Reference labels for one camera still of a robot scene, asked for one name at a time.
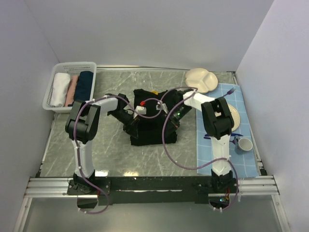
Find blue grid placemat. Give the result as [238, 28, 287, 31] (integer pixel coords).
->
[197, 84, 259, 178]

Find navy rolled t-shirt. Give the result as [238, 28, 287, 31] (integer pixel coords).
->
[68, 71, 94, 106]

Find white plastic basket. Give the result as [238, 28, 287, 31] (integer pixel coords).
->
[42, 61, 97, 114]

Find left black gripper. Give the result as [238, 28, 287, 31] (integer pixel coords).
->
[109, 110, 140, 139]

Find pink rolled t-shirt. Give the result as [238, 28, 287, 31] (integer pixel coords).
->
[64, 75, 78, 107]

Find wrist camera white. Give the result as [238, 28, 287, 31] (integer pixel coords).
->
[135, 101, 147, 115]
[156, 101, 169, 114]

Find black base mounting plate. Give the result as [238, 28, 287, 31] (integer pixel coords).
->
[66, 175, 239, 206]

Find cream divided dish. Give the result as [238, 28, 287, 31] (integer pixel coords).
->
[185, 68, 218, 93]

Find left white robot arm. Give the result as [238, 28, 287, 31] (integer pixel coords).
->
[65, 94, 138, 194]

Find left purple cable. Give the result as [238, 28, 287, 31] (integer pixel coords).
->
[73, 95, 165, 215]

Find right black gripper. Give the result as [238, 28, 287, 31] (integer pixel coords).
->
[163, 105, 193, 137]

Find purple plastic knife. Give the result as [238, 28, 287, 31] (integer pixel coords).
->
[204, 133, 243, 139]

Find purple plastic fork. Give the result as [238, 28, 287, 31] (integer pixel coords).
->
[223, 87, 236, 97]

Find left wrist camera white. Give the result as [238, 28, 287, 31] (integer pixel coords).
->
[135, 101, 147, 115]

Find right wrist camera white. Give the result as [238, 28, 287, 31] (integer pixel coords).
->
[156, 101, 169, 114]

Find cream and blue plate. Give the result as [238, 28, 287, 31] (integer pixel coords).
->
[228, 104, 240, 131]

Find white rolled t-shirt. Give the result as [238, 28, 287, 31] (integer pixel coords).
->
[50, 72, 70, 107]

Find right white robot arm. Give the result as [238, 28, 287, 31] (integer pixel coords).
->
[161, 88, 236, 193]

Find blue grey cup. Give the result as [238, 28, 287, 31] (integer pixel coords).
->
[235, 137, 253, 154]

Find black daisy t-shirt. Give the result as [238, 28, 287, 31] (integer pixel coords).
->
[130, 89, 182, 146]

